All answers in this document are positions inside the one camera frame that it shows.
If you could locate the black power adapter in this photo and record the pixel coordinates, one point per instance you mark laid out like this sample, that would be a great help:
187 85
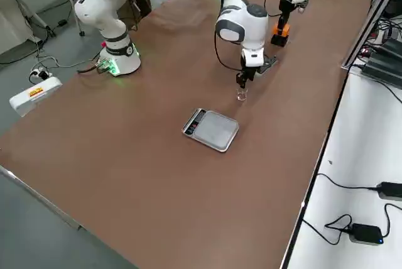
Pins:
391 191

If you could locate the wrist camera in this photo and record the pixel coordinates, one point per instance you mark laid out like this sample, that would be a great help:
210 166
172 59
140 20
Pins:
268 63
302 3

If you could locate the black adapter blue light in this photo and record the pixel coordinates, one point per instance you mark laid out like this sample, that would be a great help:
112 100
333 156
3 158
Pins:
366 233

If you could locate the black power supply unit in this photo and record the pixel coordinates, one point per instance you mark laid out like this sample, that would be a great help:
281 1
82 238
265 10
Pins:
383 68
392 47

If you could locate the orange button box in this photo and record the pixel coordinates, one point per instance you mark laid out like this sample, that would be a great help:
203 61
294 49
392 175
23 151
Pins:
274 30

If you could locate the black button box base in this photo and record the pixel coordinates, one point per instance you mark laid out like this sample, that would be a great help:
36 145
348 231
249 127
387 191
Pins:
279 42

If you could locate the clear measuring cup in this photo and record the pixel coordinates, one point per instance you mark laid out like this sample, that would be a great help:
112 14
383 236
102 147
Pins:
242 96

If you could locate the white electronic scale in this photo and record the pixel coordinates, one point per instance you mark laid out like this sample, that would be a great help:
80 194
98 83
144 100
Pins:
216 132

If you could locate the white power strip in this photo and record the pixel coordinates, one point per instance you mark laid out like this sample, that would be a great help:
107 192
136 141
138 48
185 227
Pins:
41 74

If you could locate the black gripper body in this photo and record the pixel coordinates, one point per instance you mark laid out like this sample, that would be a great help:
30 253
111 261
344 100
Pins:
287 7
248 72

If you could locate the aluminium frame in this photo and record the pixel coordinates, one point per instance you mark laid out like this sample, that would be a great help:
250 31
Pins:
362 30

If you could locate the white case yellow label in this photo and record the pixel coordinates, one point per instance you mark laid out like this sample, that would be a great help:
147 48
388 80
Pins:
19 102

